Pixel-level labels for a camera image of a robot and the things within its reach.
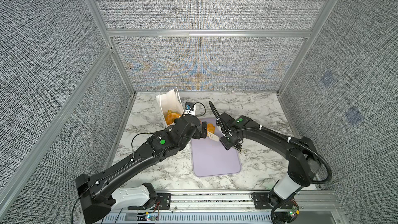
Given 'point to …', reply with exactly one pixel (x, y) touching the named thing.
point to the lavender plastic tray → (211, 157)
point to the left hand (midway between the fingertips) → (198, 122)
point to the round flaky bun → (211, 128)
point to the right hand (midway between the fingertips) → (228, 141)
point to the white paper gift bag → (171, 106)
